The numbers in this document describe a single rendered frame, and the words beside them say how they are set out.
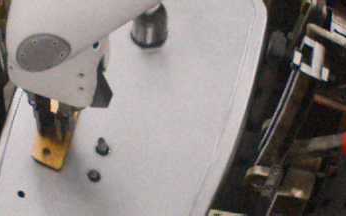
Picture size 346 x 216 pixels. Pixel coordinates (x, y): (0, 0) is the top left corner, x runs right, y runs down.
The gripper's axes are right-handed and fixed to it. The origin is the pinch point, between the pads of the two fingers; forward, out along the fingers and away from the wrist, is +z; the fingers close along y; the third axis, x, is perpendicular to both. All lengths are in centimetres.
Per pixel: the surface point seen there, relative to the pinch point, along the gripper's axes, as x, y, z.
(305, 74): 1.8, -20.8, -18.2
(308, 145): 0.1, -22.7, -6.3
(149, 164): -0.1, -9.2, 3.1
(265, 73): -33.5, -14.1, 32.9
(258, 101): -29.1, -14.1, 33.0
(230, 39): -14.5, -12.1, 3.0
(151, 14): -11.7, -5.4, -1.3
